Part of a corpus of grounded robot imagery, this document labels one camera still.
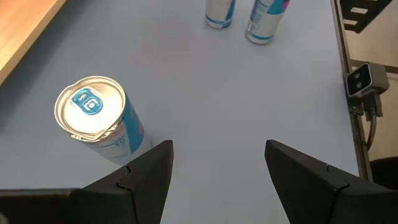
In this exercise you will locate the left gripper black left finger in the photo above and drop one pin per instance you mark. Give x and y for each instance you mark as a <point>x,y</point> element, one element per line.
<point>140,186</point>

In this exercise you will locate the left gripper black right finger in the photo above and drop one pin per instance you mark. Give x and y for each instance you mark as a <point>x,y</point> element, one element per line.
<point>311,193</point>

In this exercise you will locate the blue silver Red Bull can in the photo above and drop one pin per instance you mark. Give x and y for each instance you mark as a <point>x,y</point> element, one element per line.
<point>264,23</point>
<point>219,14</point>
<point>93,109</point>

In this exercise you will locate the blue-grey table mat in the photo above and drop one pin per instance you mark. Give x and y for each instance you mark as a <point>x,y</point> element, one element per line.
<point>217,93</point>

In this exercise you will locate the grey table-level camera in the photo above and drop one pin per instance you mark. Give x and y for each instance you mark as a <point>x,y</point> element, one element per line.
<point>368,77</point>

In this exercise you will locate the black table frame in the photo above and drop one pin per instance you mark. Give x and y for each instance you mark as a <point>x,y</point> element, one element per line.
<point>342,46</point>

